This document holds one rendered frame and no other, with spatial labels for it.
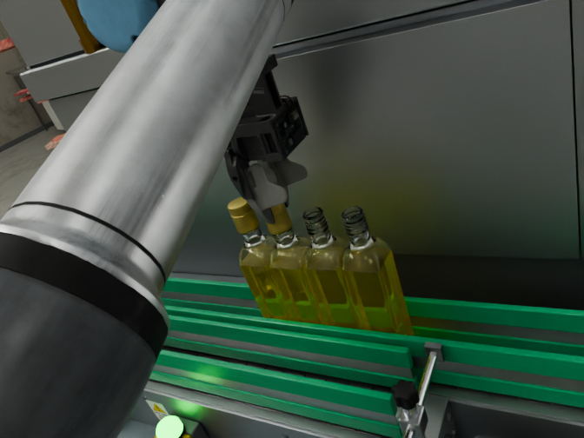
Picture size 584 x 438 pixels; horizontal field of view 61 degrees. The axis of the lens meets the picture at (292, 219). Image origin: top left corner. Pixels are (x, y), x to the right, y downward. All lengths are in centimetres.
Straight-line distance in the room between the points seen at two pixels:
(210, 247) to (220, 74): 81
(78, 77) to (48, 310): 84
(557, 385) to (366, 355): 23
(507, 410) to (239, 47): 57
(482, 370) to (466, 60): 38
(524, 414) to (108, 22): 64
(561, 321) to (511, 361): 9
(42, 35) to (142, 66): 80
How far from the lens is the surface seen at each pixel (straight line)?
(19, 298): 19
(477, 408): 73
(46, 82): 109
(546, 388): 70
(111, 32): 48
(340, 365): 76
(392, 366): 72
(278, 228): 68
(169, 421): 91
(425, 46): 64
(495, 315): 73
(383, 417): 68
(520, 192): 70
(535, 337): 75
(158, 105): 25
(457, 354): 68
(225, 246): 104
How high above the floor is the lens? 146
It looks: 29 degrees down
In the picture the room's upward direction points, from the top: 21 degrees counter-clockwise
